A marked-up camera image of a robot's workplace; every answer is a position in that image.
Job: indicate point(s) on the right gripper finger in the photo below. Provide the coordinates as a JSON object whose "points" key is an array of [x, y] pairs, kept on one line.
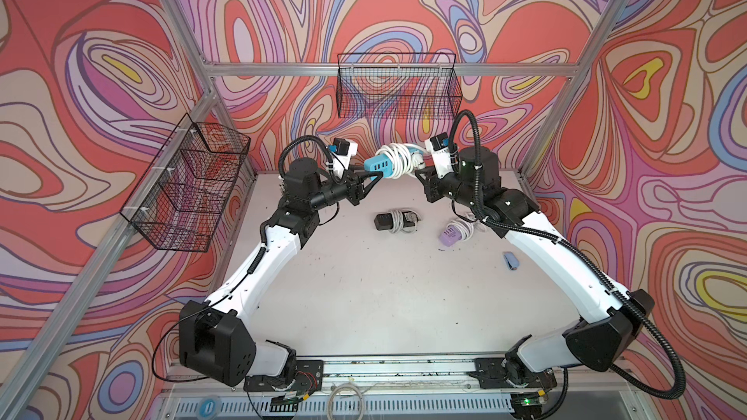
{"points": [[424, 177], [425, 167]]}

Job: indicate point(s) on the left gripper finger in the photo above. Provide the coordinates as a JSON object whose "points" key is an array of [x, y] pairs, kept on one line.
{"points": [[367, 182], [362, 173]]}

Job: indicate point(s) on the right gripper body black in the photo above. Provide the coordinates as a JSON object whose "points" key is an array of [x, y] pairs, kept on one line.
{"points": [[452, 186]]}

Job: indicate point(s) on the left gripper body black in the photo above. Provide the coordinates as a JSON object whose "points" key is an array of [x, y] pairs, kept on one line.
{"points": [[331, 193]]}

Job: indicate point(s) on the blue power strip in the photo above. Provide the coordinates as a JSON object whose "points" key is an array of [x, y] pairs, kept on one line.
{"points": [[396, 160]]}

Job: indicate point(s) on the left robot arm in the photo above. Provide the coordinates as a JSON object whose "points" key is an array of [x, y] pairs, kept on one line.
{"points": [[213, 337]]}

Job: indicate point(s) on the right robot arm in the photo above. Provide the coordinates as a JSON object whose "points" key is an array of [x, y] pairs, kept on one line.
{"points": [[610, 315]]}

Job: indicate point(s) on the black power strip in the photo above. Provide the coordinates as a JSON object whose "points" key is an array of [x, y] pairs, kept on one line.
{"points": [[397, 221]]}

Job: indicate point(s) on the purple power strip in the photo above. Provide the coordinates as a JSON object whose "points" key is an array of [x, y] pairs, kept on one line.
{"points": [[459, 230]]}

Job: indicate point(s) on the small blue plug cover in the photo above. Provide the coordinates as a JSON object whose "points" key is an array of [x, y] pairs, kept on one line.
{"points": [[511, 261]]}

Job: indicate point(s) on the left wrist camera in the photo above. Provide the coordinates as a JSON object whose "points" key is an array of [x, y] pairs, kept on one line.
{"points": [[342, 151]]}

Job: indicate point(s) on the black wire basket back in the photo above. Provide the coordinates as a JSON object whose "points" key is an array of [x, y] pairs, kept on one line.
{"points": [[412, 86]]}

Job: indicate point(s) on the black wire basket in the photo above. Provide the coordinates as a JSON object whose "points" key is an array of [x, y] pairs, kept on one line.
{"points": [[412, 86], [195, 174]]}

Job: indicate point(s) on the black wire basket left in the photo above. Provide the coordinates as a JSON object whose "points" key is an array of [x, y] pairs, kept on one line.
{"points": [[195, 174]]}

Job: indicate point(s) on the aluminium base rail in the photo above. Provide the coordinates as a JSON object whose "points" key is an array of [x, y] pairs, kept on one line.
{"points": [[441, 386]]}

